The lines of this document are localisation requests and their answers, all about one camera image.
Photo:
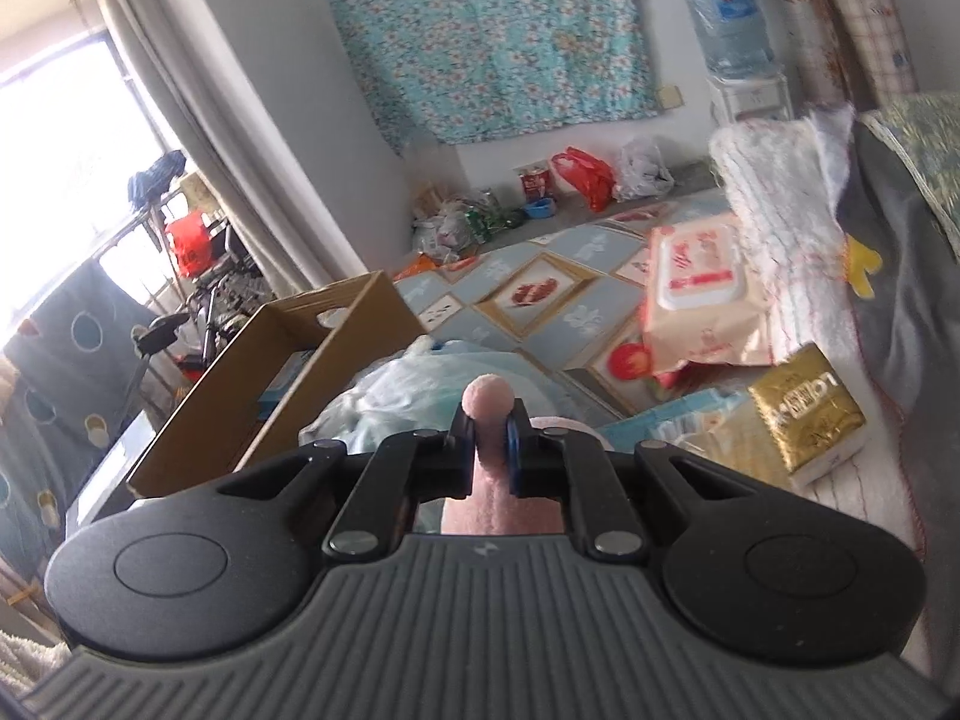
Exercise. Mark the teal mask box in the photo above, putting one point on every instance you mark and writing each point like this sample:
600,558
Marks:
282,381

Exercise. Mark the rolled plaid mattress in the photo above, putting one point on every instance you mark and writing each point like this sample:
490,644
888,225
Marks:
880,46

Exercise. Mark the teal waffle towel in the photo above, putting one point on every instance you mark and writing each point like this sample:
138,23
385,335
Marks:
690,422

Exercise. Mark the rolled floral mattress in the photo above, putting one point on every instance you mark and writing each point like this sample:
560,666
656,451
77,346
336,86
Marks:
816,50

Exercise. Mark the grey window curtain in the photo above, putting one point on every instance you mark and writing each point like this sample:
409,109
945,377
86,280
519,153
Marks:
183,60

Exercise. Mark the blue bowl on floor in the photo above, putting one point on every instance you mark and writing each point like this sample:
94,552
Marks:
540,209

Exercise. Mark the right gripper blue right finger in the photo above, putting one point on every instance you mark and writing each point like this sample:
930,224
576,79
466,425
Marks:
572,467

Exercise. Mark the white plastic bag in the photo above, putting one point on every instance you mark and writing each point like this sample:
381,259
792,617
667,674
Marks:
640,171

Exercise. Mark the white water dispenser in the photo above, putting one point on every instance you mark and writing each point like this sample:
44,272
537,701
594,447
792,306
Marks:
760,97

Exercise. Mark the green floral pillow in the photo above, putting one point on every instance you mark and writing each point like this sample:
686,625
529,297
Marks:
922,130

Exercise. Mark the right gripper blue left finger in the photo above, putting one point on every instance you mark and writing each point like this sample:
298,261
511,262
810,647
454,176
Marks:
405,470

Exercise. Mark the brown cardboard box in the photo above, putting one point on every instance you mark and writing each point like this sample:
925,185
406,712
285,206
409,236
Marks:
215,431

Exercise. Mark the red plastic bag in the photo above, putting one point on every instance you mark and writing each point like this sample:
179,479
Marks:
589,176

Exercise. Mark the translucent FamilyMart plastic bag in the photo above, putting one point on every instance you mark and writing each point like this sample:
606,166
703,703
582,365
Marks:
422,386

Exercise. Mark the blue water jug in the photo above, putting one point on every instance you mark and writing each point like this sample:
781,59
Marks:
733,38

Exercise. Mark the grey blanket yellow patches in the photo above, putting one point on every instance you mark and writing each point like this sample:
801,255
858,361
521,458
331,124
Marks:
908,333

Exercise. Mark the orange snack bag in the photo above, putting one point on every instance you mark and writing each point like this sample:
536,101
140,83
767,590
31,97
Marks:
421,263

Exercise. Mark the pink plush pig toy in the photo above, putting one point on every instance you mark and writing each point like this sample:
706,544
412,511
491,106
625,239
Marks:
491,509

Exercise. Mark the red carton on floor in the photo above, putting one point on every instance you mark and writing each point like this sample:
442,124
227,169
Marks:
536,181

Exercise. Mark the baby wipes pack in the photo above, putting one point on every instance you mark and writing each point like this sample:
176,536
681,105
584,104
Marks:
704,302

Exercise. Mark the white woven blanket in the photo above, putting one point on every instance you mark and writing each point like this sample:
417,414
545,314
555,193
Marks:
784,180

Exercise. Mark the floral teal wall cloth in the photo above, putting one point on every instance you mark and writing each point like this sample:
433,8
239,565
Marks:
471,71

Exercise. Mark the wheelchair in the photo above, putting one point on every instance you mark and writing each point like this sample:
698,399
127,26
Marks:
218,281

